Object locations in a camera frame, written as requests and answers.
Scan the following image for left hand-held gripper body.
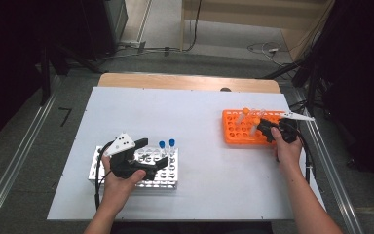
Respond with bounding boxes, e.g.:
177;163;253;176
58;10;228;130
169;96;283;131
103;132;160;181

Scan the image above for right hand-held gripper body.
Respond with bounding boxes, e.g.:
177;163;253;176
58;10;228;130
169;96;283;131
274;111;316;144

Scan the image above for orange-capped clear tube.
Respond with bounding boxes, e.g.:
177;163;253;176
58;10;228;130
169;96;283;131
235;107;251;126
249;117;262;137

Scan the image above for silver metal tube rack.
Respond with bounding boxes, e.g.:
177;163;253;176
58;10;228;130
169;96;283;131
88;144;179;190

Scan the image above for orange plastic tube rack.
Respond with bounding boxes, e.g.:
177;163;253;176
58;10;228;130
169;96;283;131
221;108;298;146

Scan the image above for person's right hand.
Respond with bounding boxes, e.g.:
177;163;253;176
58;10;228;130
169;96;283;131
270;126;304;174

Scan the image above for person's left hand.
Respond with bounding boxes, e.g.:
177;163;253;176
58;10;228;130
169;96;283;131
100;155;147;214

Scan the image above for uncapped clear tube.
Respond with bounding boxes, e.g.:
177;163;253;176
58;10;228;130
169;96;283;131
251;107;269;119

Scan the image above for black stand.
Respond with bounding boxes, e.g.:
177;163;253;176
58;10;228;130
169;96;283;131
262;55;325;118
38;45;105;106

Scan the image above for white table board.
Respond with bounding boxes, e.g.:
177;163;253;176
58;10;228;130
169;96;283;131
47;86;328;222

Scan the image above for wooden table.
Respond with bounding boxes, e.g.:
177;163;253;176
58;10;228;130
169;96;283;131
96;72;281;95

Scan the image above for black curtain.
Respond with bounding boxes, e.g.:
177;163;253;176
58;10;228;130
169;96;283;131
0;0;105;150
305;0;374;183

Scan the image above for power strip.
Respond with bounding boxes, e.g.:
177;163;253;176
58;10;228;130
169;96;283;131
118;39;147;50

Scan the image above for light wooden furniture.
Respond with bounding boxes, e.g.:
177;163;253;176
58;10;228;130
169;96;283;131
179;0;335;61

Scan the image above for dark cabinet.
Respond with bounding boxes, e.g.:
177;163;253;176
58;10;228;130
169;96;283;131
55;0;130;62

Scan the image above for right hand-held gripper cable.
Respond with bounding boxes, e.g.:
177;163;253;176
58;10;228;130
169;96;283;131
295;128;315;184

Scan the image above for hand-held gripper cable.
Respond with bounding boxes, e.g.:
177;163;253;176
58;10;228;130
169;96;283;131
295;128;315;184
93;139;115;212

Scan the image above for left hand-held gripper cable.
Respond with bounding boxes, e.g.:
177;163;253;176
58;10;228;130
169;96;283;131
93;139;115;212

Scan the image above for white cable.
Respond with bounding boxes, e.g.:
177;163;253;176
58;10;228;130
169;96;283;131
246;41;293;67

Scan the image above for metal floor rail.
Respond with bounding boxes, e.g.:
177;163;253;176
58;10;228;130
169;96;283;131
291;87;364;234
0;77;61;234

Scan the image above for grey floor cable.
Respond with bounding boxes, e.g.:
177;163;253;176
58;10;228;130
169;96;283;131
95;45;183;62

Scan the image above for hanging black cable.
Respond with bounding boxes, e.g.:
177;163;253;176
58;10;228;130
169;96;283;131
184;0;204;53

